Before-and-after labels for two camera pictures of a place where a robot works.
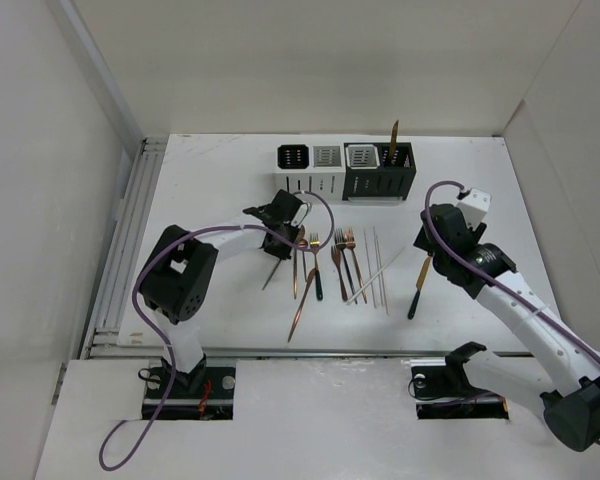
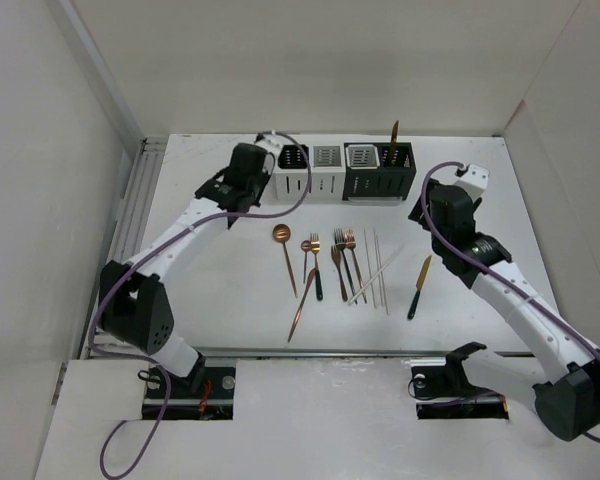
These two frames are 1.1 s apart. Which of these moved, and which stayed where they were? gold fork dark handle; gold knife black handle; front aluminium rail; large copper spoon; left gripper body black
Moved: left gripper body black; large copper spoon
Stayed: front aluminium rail; gold knife black handle; gold fork dark handle
